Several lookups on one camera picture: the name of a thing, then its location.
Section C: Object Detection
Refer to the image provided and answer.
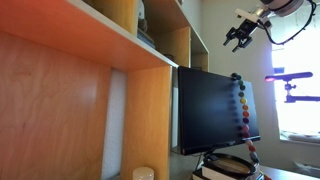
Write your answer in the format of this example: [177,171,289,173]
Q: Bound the black round monitor stand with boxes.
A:
[204,153,256,177]

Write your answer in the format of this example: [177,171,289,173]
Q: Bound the wooden shelf unit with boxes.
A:
[0,0,205,180]

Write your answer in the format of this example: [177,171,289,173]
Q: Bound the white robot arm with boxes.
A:
[223,0,317,53]

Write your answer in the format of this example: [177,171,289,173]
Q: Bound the colourful felt bead string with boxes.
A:
[230,72,272,180]

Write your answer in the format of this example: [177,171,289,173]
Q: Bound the white candle jar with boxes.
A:
[133,167,154,180]

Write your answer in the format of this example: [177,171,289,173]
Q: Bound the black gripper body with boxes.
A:
[235,19,258,41]

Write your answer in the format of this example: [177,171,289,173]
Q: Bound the black computer monitor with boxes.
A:
[178,67,260,155]

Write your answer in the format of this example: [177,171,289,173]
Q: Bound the white plush toy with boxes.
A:
[138,0,148,32]

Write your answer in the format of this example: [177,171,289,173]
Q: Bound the stack of books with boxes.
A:
[192,161,264,180]

